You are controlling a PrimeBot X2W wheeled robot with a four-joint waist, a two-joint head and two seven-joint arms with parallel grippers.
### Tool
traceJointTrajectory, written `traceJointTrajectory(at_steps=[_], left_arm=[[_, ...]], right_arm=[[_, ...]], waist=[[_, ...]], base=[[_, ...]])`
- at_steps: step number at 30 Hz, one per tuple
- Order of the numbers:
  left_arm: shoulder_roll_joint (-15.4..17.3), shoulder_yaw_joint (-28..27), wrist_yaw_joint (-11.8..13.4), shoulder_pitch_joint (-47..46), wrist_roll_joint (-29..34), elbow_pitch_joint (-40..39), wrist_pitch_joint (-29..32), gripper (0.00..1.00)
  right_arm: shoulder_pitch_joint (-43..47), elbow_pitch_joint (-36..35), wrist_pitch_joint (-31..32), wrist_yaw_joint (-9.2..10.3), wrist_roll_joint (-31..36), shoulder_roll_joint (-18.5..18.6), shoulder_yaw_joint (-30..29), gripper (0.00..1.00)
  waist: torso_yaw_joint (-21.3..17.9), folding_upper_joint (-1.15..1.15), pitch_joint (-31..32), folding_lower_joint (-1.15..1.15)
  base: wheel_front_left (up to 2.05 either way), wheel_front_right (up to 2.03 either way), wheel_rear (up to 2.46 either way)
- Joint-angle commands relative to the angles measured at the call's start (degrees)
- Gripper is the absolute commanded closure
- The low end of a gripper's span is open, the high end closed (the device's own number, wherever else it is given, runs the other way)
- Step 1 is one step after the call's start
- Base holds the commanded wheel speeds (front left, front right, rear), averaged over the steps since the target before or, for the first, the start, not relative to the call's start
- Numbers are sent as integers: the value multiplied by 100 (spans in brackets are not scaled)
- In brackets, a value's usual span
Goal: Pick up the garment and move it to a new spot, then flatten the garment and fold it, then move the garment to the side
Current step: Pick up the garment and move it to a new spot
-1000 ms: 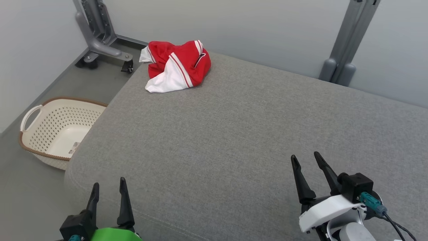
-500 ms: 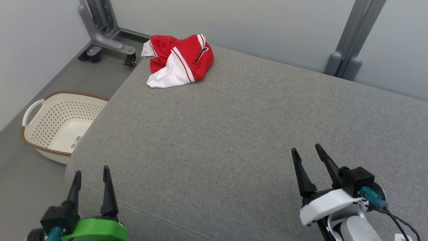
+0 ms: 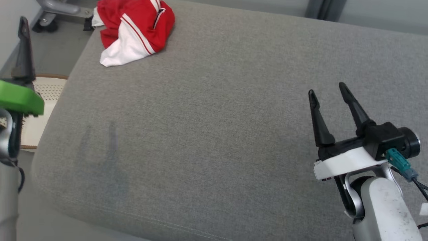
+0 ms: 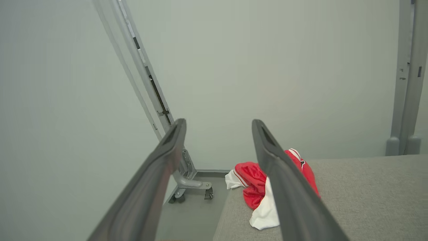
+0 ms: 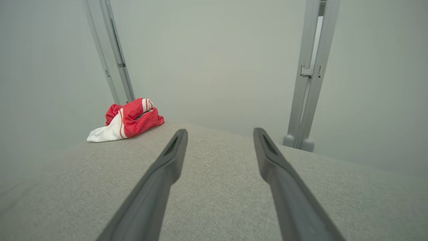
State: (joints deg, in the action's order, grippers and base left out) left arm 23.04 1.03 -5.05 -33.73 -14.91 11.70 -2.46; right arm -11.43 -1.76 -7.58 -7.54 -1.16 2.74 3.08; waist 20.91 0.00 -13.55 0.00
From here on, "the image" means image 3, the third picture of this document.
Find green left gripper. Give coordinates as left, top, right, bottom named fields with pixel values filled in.
left=0, top=16, right=45, bottom=117

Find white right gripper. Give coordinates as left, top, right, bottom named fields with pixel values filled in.
left=308, top=82, right=390, bottom=182

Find red jersey shirt white sleeves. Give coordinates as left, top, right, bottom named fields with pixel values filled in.
left=91, top=0, right=175, bottom=67

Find white perforated laundry basket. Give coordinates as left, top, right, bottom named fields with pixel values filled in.
left=0, top=74, right=69, bottom=150

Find grey metal wheeled base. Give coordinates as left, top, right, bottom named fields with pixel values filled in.
left=32, top=0, right=96, bottom=33

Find grey vertical post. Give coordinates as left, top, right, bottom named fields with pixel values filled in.
left=305, top=0, right=347, bottom=21

